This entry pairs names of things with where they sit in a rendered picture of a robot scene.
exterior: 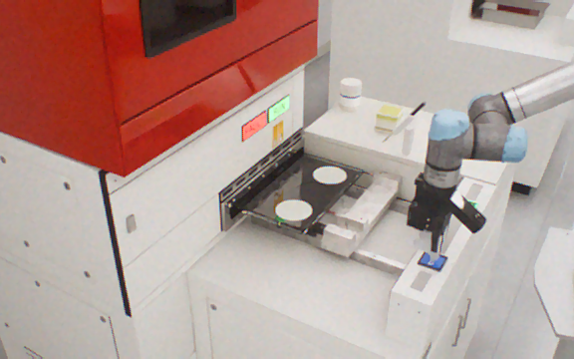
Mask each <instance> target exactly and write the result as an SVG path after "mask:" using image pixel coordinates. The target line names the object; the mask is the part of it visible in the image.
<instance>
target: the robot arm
mask: <svg viewBox="0 0 574 359"><path fill-rule="evenodd" d="M571 100H574V62H571V63H567V64H564V65H563V66H560V67H558V68H556V69H553V70H551V71H549V72H546V73H544V74H542V75H540V76H538V77H536V78H533V79H531V80H529V81H526V82H524V83H522V84H519V85H517V86H515V87H512V88H510V89H509V90H506V91H504V92H499V93H497V94H495V95H493V94H491V93H479V94H477V95H475V96H473V97H472V98H471V99H470V101H469V102H468V104H467V114H465V113H464V112H461V111H455V110H453V109H443V110H439V111H437V112H435V113H434V114H433V115H432V117H431V125H430V130H429V143H428V150H427V158H426V164H425V171H424V172H423V173H422V172H420V174H419V176H418V177H416V180H415V184H416V185H417V188H416V196H415V198H414V200H413V202H412V204H410V205H409V208H408V216H407V223H406V225H408V226H411V227H413V228H414V229H417V230H420V232H419V237H420V238H415V239H414V245H415V246H416V247H418V248H419V249H421V250H423V251H425V252H426V253H428V254H429V255H430V262H435V260H436V259H437V258H438V256H439V255H440V252H441V248H442V245H443V243H444V242H445V239H446V236H447V232H448V228H449V224H450V221H451V218H452V215H454V216H455V217H456V218H457V219H458V220H459V221H460V222H461V223H462V224H463V225H465V226H466V227H467V229H468V230H469V231H470V232H471V233H472V234H475V233H477V232H479V231H480V230H481V229H482V228H483V226H484V224H485V223H486V218H485V217H484V216H483V215H482V214H481V213H480V212H479V211H478V210H477V208H475V207H474V206H473V205H472V204H471V203H470V202H469V201H468V200H467V198H466V197H465V196H464V195H463V194H462V193H461V192H459V191H458V190H457V189H456V187H457V184H458V182H459V177H460V171H461V166H462V161H463V160H472V161H485V162H501V163H503V164H504V163H519V162H521V161H522V160H523V159H524V158H525V155H526V152H527V147H528V135H527V131H526V130H525V129H524V128H523V127H515V126H514V125H513V124H516V123H518V122H521V121H523V120H525V119H527V118H530V117H532V116H535V115H537V114H540V113H542V112H545V111H547V110H550V109H552V108H554V107H556V106H559V105H561V104H564V103H566V102H569V101H571ZM511 125H512V126H511ZM414 202H417V203H414ZM409 216H410V219H409ZM425 229H426V230H425Z"/></svg>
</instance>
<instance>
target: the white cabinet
mask: <svg viewBox="0 0 574 359"><path fill-rule="evenodd" d="M513 177H514V176H513ZM513 177H512V179H511V181H510V182H509V184H508V186H507V188H506V190H505V192H504V194H503V196H502V198H501V200H500V202H499V204H498V206H497V208H496V210H495V212H494V214H493V216H492V218H491V220H490V222H489V224H488V226H487V229H486V231H485V233H484V235H483V237H482V239H481V241H480V243H479V245H478V247H477V249H476V251H475V253H474V255H473V256H472V258H471V260H470V262H469V264H468V266H467V268H466V270H465V272H464V274H463V276H462V278H461V280H460V282H459V284H458V286H457V288H456V290H455V292H454V294H453V296H452V298H451V300H450V302H449V304H448V306H447V308H446V310H445V312H444V314H443V315H442V317H441V319H440V321H439V323H438V325H437V327H436V329H435V331H434V333H433V335H432V337H431V339H430V340H429V341H428V343H427V345H426V347H425V349H424V351H423V353H422V355H421V357H420V359H463V357H464V354H465V352H466V350H467V348H468V345H469V343H470V341H471V338H472V336H473V334H474V331H475V328H476V324H477V320H478V316H479V313H480V312H481V308H482V304H483V300H484V296H485V292H486V288H487V283H488V279H489V275H490V271H491V267H492V263H493V259H494V255H495V251H496V247H497V244H498V240H499V235H500V231H501V227H502V223H503V219H504V215H505V211H506V206H507V202H508V198H509V194H510V190H511V185H512V181H513ZM187 281H188V291H189V300H190V309H191V319H192V329H194V338H195V347H196V356H197V359H385V358H383V357H380V356H378V355H373V354H371V353H369V352H367V351H364V350H362V349H360V348H357V347H355V346H353V345H351V344H348V343H346V342H344V341H341V340H339V339H337V338H335V337H332V336H330V335H328V334H325V333H323V332H321V331H319V330H316V329H313V328H311V327H308V326H306V325H304V324H302V323H299V322H297V321H295V320H292V319H290V318H288V317H286V316H283V315H281V314H279V313H276V312H274V311H272V310H270V309H267V308H265V307H263V306H259V305H257V304H255V303H252V302H250V301H248V300H246V299H243V298H241V297H239V296H236V295H234V294H232V293H230V292H227V291H226V290H225V289H223V288H220V287H218V286H216V285H213V284H210V283H208V282H206V281H203V280H201V279H199V278H197V277H194V276H192V275H190V274H188V275H187Z"/></svg>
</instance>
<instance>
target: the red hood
mask: <svg viewBox="0 0 574 359"><path fill-rule="evenodd" d="M318 32H319V14H318V0H0V131H1V132H4V133H6V134H8V135H11V136H14V137H16V138H19V139H22V140H25V141H27V142H30V143H33V144H34V145H37V146H40V147H43V148H45V149H48V150H51V151H53V152H56V153H59V154H62V155H64V156H67V157H70V158H72V159H75V160H77V161H80V162H82V163H85V164H88V165H90V166H93V167H96V168H99V169H101V170H104V171H107V172H109V173H112V174H114V175H117V176H120V177H123V178H125V177H126V176H128V175H129V174H131V173H133V172H134V171H136V170H137V169H139V168H141V167H142V166H144V165H145V164H147V163H148V162H150V161H152V160H153V159H155V158H156V157H158V156H160V155H161V154H163V153H164V152H166V151H167V150H170V149H172V148H173V146H175V145H176V144H178V143H180V142H181V141H183V140H184V139H186V138H187V137H189V136H191V135H192V134H194V133H195V132H197V131H199V130H200V129H202V128H203V127H205V126H206V125H208V124H210V123H211V122H213V121H214V120H216V119H218V118H219V117H221V116H223V115H225V114H227V113H228V112H230V111H231V110H233V109H234V108H236V106H238V105H239V104H241V103H242V102H244V101H246V100H247V99H249V98H250V97H252V96H253V95H255V94H257V93H258V92H260V91H261V90H263V89H266V88H267V87H269V86H270V85H272V84H273V83H275V82H277V81H278V80H280V79H281V78H283V77H285V76H286V75H288V74H289V73H291V72H292V71H294V70H296V69H297V68H299V67H300V66H302V65H304V64H305V63H307V62H308V61H310V60H312V59H314V58H316V57H317V56H318Z"/></svg>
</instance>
